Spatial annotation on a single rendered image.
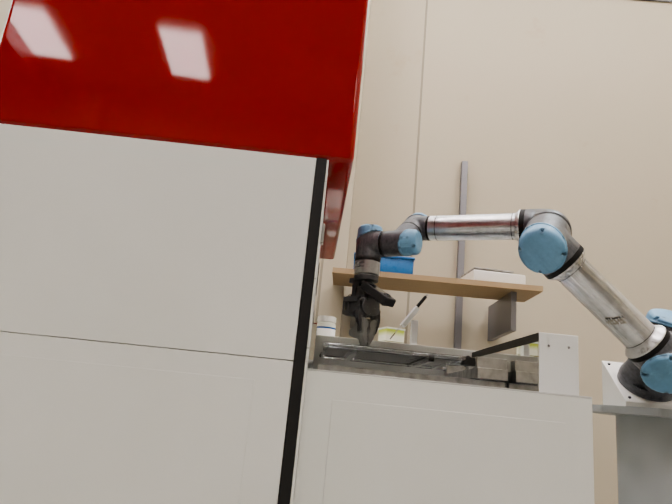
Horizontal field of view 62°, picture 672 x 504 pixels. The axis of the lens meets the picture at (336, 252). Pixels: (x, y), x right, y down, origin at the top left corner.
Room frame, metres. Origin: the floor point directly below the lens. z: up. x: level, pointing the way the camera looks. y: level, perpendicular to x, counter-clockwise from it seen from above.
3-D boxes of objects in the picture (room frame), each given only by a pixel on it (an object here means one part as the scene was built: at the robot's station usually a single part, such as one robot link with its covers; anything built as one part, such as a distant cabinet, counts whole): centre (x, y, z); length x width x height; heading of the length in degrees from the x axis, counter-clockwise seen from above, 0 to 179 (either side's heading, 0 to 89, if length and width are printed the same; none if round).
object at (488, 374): (1.67, -0.43, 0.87); 0.36 x 0.08 x 0.03; 1
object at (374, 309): (1.61, -0.09, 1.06); 0.09 x 0.08 x 0.12; 42
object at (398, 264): (3.22, -0.28, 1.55); 0.35 x 0.24 x 0.11; 88
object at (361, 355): (1.64, -0.17, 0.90); 0.34 x 0.34 x 0.01; 1
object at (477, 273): (3.20, -0.92, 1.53); 0.33 x 0.32 x 0.08; 88
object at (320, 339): (2.03, -0.25, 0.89); 0.62 x 0.35 x 0.14; 91
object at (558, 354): (1.59, -0.53, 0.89); 0.55 x 0.09 x 0.14; 1
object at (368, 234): (1.60, -0.10, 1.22); 0.09 x 0.08 x 0.11; 60
